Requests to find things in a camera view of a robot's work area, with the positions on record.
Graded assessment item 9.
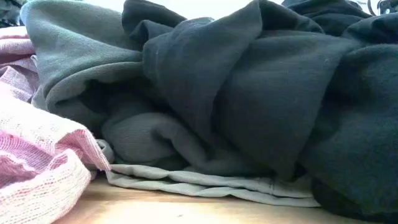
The light grey garment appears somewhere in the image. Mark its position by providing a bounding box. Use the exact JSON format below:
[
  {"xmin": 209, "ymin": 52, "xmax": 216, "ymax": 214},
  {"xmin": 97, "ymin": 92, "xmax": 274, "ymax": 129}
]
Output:
[{"xmin": 96, "ymin": 138, "xmax": 321, "ymax": 208}]

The dark navy garment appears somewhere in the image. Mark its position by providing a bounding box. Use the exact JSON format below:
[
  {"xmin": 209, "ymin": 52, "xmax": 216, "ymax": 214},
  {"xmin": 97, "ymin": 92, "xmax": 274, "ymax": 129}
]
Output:
[{"xmin": 121, "ymin": 0, "xmax": 398, "ymax": 223}]

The olive grey garment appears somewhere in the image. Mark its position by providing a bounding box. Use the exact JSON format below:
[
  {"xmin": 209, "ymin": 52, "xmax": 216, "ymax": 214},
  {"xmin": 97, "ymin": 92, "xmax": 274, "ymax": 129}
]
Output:
[{"xmin": 20, "ymin": 0, "xmax": 265, "ymax": 175}]

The pink woven garment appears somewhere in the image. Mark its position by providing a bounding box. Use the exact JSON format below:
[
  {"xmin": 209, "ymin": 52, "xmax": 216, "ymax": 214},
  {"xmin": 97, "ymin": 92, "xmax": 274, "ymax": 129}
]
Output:
[{"xmin": 0, "ymin": 26, "xmax": 112, "ymax": 224}]

